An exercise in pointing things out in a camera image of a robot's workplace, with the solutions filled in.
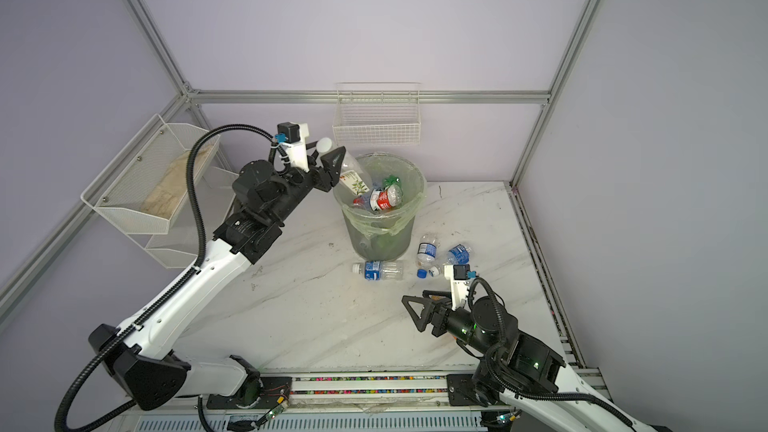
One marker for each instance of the aluminium frame profiles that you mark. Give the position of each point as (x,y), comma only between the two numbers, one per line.
(18,290)

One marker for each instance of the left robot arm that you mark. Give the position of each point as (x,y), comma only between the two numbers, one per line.
(144,362)

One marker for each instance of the white wire wall basket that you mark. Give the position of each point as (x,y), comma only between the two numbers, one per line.
(378,114)

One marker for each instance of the grey mesh waste bin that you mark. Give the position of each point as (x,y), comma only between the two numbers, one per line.
(384,235)

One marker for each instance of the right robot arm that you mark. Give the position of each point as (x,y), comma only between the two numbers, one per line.
(516,369)

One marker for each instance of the green soda bottle yellow cap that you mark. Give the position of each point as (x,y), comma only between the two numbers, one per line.
(392,181)

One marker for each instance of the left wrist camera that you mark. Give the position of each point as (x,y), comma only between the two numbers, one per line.
(292,144)

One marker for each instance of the green plastic bin liner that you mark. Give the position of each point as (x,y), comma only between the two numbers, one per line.
(381,165)

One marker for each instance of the white two-tier mesh shelf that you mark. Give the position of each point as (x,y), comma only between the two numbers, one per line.
(143,193)

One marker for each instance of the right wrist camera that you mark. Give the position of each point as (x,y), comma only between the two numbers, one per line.
(460,278)

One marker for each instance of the beige cloth in shelf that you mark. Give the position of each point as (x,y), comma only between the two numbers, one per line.
(167,195)

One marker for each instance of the red cap clear bottle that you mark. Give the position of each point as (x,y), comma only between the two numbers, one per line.
(385,198)

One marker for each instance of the aluminium front rail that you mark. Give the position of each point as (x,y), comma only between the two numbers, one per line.
(419,401)

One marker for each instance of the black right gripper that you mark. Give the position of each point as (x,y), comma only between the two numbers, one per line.
(441,308)

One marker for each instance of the small crushed bottle blue label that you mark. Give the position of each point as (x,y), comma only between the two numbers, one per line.
(459,254)

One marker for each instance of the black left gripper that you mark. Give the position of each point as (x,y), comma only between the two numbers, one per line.
(322,182)

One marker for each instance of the small bottle blue label near bin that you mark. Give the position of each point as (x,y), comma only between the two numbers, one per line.
(378,270)

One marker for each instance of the small clear bottle blue white label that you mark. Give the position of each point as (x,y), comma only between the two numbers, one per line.
(426,254)

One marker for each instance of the clear bottle green neck label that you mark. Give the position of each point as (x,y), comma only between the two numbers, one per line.
(354,178)

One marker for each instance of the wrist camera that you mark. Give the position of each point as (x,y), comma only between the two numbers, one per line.
(292,144)
(460,278)

